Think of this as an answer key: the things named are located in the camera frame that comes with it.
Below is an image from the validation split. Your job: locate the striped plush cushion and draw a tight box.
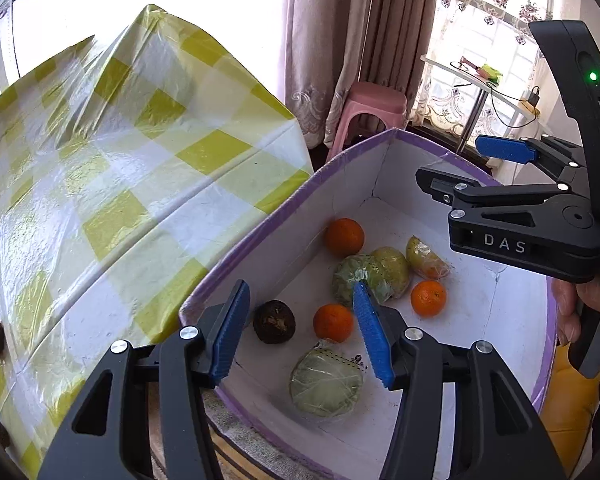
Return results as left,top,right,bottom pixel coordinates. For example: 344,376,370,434
148,382,325,479

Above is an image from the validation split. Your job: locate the green fruit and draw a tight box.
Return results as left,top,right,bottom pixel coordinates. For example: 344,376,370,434
288,344,365,419

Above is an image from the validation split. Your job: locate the white lace curtain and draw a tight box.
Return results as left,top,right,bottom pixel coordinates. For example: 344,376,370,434
411,0,553,136

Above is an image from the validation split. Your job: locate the brown patterned curtain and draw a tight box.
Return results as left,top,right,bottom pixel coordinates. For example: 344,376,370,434
360,0,437,106

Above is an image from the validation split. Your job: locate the yellow white checkered tablecloth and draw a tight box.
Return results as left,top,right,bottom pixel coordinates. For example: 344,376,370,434
0,5,312,478

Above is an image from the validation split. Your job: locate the purple white cardboard box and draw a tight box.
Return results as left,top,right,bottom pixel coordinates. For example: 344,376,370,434
180,130,564,479

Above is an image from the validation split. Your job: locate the green cabbage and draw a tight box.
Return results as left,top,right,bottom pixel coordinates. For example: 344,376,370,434
330,254,393,308

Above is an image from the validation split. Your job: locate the small orange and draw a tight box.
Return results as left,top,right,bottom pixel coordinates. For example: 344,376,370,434
313,304,354,344
411,280,446,318

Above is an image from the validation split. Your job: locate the dark mangosteen edge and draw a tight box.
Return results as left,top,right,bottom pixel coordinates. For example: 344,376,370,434
252,300,296,344

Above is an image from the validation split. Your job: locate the black camera unit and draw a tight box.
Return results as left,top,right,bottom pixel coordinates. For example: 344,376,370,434
529,20,600,219

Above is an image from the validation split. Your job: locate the green pear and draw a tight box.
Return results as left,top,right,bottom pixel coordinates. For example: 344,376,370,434
370,246,412,299

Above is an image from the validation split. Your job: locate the pink plastic stool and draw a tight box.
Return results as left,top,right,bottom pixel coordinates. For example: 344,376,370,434
326,81,407,162

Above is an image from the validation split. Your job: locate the pink curtain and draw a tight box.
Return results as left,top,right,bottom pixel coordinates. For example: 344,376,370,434
280,0,372,150

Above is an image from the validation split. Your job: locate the glass side table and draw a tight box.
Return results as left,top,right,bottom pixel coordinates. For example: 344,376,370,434
412,55,538,154

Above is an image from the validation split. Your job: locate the yellow mango slice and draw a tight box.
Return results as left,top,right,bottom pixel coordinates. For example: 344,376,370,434
405,236,451,280

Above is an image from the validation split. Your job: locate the person right hand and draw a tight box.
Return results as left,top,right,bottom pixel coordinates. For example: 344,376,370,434
552,275,600,344

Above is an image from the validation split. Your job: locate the large orange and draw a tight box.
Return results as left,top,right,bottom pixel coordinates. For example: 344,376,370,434
323,218,365,258

